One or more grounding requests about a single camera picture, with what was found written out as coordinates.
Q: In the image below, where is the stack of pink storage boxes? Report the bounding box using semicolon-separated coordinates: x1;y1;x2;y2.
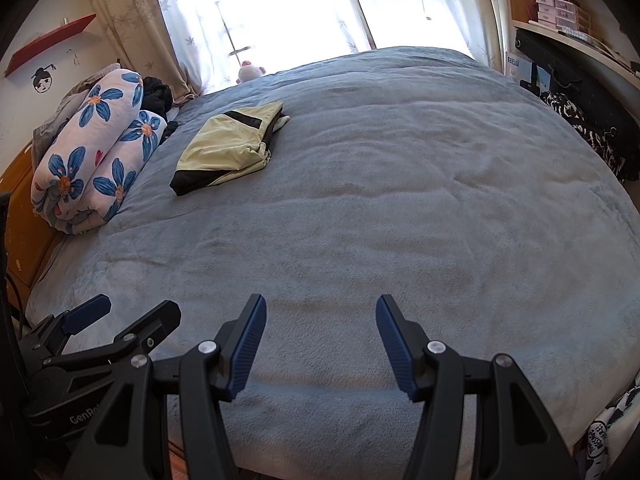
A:
532;0;593;35

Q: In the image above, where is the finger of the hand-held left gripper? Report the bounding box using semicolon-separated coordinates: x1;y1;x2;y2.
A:
17;294;112;361
42;300;182;376

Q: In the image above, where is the white quilt with blue flowers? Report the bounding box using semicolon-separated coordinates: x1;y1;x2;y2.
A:
31;67;168;236

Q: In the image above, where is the black knitted clothing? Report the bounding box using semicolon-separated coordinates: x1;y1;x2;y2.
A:
142;76;180;143

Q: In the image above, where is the red wall shelf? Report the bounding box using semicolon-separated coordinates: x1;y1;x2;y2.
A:
4;13;97;79

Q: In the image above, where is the white cloth with black print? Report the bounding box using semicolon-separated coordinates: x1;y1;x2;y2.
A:
575;375;640;480

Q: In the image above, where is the grey fleece blanket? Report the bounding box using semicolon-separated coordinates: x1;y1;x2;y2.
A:
25;46;640;476

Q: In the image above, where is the face wall sticker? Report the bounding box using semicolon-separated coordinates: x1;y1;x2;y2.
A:
31;62;57;95

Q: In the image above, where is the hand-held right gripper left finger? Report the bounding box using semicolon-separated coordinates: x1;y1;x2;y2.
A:
62;292;268;480

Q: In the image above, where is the pink plush toy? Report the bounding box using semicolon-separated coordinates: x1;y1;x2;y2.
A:
236;60;266;85

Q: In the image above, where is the wooden shelf unit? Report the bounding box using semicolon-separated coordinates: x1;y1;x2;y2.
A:
500;0;640;86

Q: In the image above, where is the white floral sheer curtain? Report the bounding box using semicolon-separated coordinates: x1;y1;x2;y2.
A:
150;0;377;92
342;0;501;66

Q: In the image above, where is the black and white patterned cloth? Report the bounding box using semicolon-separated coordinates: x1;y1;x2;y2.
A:
539;90;640;185

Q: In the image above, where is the white and blue cardboard box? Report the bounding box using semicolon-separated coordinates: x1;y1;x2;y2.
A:
504;51;551;95

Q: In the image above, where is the yellow and black hooded jacket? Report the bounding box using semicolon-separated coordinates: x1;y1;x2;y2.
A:
170;101;292;197

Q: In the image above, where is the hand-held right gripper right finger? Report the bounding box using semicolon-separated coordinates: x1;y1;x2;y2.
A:
375;294;581;480

